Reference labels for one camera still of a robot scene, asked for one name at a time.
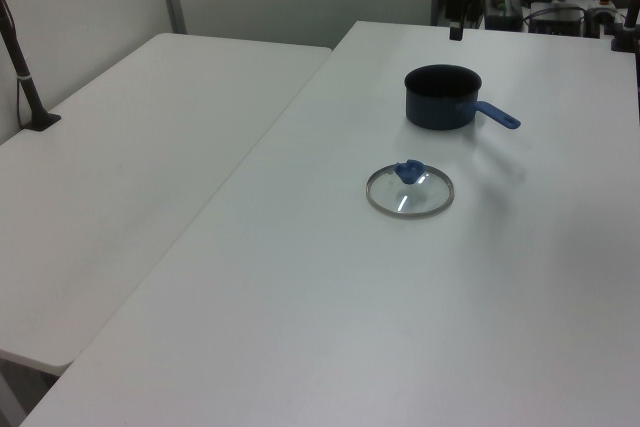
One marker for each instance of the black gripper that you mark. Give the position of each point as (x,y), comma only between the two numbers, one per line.
(455,2)

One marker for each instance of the glass lid with blue knob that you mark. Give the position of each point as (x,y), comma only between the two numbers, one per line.
(410,172)

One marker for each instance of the black computer box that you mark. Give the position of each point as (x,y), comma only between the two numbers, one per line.
(555,22)

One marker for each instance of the white side table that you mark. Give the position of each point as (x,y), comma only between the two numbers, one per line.
(125,157)

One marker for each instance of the black camera pole with clamp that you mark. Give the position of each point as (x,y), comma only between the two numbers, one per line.
(627,34)

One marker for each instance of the black camera pole with zip tie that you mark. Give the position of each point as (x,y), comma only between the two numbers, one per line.
(22,72)

